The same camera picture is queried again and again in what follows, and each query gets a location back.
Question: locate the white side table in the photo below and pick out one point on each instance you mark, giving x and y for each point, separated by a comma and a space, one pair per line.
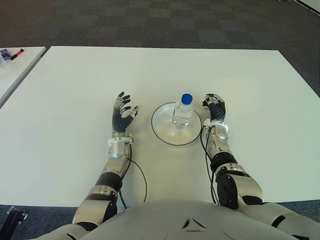
17, 67

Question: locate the white plate with black rim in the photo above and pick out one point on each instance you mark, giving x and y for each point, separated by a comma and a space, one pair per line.
162, 127

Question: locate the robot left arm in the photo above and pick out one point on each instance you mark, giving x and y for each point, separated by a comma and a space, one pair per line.
111, 175

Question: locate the small blue box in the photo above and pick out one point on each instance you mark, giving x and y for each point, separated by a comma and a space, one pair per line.
5, 55

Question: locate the black stand with caster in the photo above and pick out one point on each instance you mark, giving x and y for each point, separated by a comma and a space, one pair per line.
12, 220

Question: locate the white furniture edge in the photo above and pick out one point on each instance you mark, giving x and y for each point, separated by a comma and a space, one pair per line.
311, 4

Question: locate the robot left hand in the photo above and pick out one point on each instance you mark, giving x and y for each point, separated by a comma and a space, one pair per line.
121, 120

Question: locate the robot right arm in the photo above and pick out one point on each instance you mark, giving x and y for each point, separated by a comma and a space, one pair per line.
232, 170

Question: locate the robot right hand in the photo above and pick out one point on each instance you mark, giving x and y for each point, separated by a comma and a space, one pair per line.
217, 110

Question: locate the grey robot torso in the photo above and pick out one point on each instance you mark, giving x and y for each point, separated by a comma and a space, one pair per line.
175, 222

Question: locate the clear bottle with blue cap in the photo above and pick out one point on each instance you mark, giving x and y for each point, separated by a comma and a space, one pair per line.
183, 112

